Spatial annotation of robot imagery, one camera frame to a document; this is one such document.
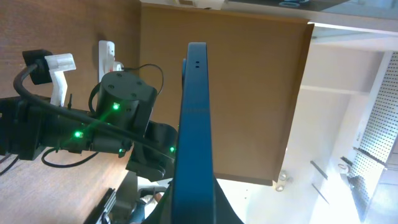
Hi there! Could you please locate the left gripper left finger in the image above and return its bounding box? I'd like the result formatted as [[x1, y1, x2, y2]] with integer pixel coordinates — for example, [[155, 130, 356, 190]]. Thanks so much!
[[142, 183, 174, 224]]

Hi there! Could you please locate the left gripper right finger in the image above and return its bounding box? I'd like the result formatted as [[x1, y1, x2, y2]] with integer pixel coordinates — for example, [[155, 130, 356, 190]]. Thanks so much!
[[213, 177, 243, 224]]

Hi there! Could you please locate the blue Samsung Galaxy smartphone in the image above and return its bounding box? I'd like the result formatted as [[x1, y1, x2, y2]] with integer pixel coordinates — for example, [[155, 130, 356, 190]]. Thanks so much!
[[171, 42, 215, 223]]

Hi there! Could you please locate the black USB charging cable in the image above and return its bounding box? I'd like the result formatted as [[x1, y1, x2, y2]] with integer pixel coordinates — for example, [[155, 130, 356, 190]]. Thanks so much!
[[121, 63, 165, 96]]

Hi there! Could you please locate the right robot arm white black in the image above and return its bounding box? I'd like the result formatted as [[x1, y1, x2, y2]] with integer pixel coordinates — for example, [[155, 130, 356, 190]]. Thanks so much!
[[1, 72, 177, 182]]

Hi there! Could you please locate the white charger adapter plug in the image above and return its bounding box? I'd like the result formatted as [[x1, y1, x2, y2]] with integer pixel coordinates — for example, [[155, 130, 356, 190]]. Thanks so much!
[[109, 61, 124, 72]]

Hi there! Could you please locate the white power strip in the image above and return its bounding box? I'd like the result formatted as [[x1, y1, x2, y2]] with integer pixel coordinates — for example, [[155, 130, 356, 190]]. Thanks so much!
[[98, 40, 115, 82]]

